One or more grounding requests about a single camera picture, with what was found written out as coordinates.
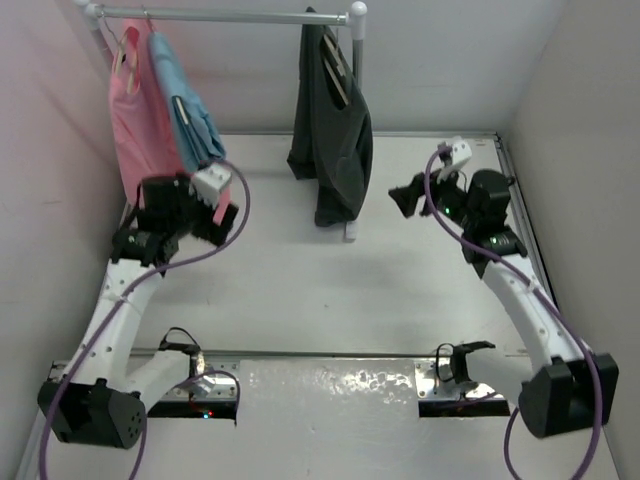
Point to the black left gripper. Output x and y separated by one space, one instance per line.
184 193

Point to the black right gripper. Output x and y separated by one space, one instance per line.
407 196

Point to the dark grey t shirt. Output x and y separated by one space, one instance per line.
331 145

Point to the beige wooden hanger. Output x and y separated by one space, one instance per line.
336 70

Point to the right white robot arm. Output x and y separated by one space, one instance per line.
565 387

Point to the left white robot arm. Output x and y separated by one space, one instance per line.
97 401

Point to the light blue t shirt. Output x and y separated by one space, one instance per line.
203 145

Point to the pink t shirt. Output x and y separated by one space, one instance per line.
143 136

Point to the blue shirt wooden hanger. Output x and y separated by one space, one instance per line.
182 115

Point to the pink shirt wooden hanger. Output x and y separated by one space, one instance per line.
126 62

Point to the white clothes rack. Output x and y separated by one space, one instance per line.
354 19

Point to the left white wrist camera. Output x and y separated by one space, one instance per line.
212 185

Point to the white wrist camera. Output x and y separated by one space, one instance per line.
453 155
212 185

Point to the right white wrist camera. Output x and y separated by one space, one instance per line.
453 155

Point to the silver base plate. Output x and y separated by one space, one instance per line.
342 377

